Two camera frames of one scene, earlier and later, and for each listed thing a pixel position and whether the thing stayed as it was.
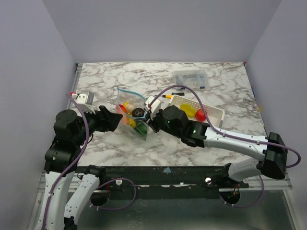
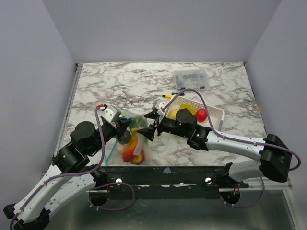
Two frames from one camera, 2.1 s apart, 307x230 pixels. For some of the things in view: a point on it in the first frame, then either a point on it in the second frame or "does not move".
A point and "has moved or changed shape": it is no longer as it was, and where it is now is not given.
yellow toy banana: [132, 121] -> [134, 134]
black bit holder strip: [180, 93] does not move
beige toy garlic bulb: [130, 108] -> [121, 148]
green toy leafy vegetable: [142, 127] has moved or changed shape
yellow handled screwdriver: [167, 96] does not move
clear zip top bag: [130, 106] -> [133, 152]
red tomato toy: [200, 115] does not move
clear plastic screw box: [196, 79] does not move
